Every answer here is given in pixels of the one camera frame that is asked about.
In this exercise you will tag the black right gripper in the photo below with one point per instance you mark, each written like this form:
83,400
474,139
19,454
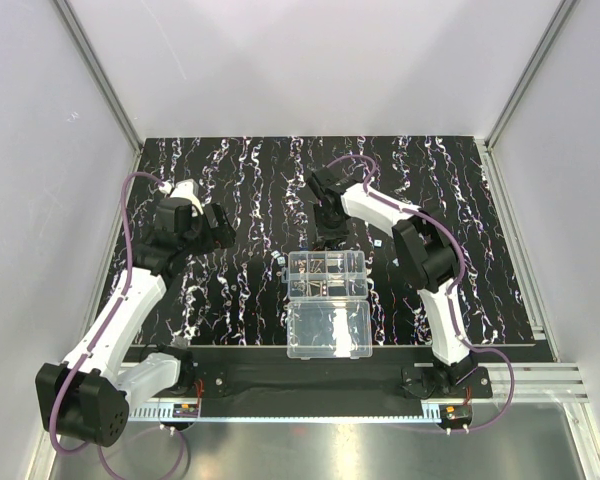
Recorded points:
330,232

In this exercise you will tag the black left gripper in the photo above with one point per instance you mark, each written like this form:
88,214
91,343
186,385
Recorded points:
219,226

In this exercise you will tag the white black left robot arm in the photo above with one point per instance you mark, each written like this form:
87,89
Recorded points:
88,396

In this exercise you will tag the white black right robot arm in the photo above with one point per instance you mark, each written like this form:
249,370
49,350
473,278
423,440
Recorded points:
431,263

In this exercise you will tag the clear plastic organizer box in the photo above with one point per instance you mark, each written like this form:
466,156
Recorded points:
328,312

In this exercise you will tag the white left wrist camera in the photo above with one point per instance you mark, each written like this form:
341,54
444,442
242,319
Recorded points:
186,189

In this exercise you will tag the grey cable duct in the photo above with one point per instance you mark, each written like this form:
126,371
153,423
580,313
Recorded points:
220,411

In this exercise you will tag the aluminium frame profile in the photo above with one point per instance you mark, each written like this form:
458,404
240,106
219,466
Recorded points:
87,53

